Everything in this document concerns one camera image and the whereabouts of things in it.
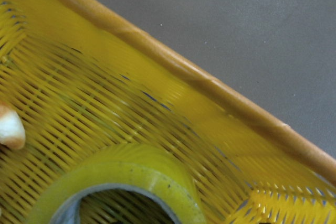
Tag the yellow packing tape roll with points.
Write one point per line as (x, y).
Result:
(140, 168)

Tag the yellow woven plastic basket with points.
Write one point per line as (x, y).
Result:
(82, 79)

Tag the toy croissant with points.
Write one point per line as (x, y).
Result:
(12, 130)

